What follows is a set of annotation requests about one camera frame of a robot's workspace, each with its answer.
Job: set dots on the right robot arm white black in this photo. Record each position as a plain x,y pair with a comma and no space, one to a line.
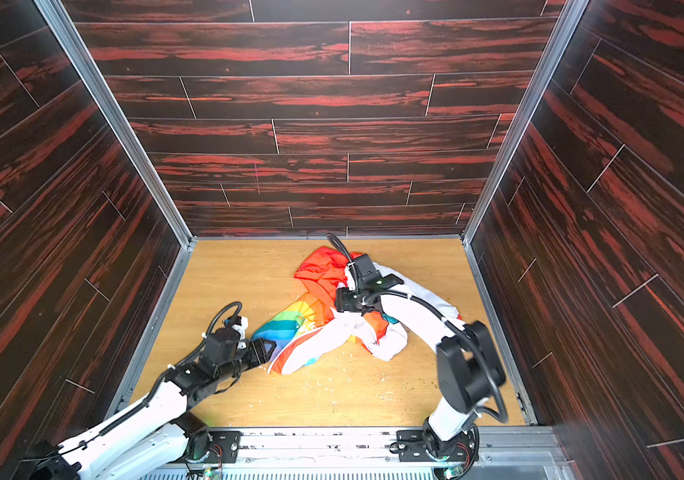
469,370

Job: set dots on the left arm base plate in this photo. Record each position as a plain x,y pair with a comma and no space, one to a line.
214,446

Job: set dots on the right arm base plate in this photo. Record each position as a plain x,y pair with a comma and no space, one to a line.
416,445

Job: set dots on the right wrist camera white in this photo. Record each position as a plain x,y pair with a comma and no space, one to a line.
351,277

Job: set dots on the colourful rainbow kids jacket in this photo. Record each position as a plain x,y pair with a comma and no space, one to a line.
311,326

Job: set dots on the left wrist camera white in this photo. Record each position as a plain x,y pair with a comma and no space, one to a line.
239,324

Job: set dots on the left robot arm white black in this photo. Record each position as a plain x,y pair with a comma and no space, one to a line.
147,434

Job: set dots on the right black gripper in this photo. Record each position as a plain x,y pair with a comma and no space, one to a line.
348,299

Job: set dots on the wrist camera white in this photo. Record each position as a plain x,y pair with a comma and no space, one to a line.
239,324
351,277

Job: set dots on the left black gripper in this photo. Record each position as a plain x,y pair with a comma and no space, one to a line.
252,351

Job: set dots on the aluminium front rail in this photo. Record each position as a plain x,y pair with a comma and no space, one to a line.
362,452

